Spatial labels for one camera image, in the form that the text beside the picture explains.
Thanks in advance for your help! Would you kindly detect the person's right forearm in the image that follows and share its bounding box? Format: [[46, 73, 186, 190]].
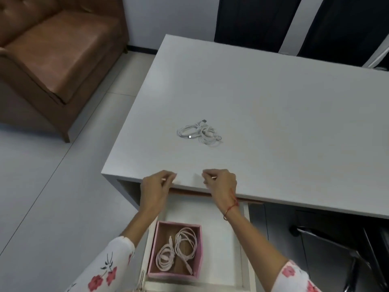
[[222, 202, 289, 272]]

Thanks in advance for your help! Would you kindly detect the black wall panel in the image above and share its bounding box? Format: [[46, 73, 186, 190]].
[[214, 0, 303, 53], [296, 0, 389, 69]]

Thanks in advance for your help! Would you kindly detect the person's right hand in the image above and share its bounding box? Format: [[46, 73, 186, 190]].
[[202, 169, 239, 211]]

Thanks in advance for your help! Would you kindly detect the person's left forearm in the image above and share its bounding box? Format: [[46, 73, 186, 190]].
[[120, 207, 161, 250]]

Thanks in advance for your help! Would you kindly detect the red string bracelet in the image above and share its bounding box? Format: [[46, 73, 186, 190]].
[[223, 190, 239, 221]]

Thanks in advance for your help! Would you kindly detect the large pale pink coiled cable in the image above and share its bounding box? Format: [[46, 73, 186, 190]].
[[175, 227, 198, 275]]

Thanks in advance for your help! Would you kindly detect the white desk drawer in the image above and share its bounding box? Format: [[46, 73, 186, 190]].
[[141, 191, 257, 292]]

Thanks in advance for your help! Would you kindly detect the pink storage box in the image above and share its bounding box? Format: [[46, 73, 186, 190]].
[[147, 221, 203, 278]]

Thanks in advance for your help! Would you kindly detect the black chair with chrome frame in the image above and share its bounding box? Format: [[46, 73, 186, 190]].
[[289, 223, 389, 292]]

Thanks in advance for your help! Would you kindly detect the small pale pink coiled cable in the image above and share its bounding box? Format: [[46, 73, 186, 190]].
[[156, 236, 176, 271]]

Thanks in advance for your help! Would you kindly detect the person's left hand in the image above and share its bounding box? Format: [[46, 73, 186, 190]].
[[139, 170, 177, 215]]

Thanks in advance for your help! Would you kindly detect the white floral sleeve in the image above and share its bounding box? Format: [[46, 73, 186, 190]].
[[270, 260, 323, 292], [65, 236, 136, 292]]

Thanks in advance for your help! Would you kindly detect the white floral left sleeve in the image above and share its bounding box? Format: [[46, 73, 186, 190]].
[[65, 236, 136, 292]]

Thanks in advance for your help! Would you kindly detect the white coiled charging cable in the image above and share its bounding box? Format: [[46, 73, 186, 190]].
[[177, 119, 208, 140], [199, 126, 222, 147]]

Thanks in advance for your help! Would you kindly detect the brown leather sofa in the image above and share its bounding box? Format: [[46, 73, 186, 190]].
[[0, 0, 129, 143]]

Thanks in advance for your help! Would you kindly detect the white floral right sleeve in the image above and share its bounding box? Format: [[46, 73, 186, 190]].
[[270, 260, 323, 292]]

